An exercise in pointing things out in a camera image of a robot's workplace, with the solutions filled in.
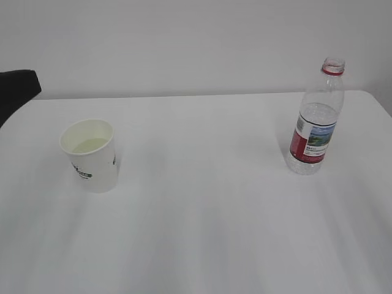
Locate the white paper coffee cup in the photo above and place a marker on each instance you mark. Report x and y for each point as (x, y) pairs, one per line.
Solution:
(89, 145)

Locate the clear plastic water bottle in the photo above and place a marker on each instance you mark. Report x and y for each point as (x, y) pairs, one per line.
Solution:
(319, 112)

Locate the black chair back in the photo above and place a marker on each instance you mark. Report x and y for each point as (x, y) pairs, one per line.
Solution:
(17, 88)

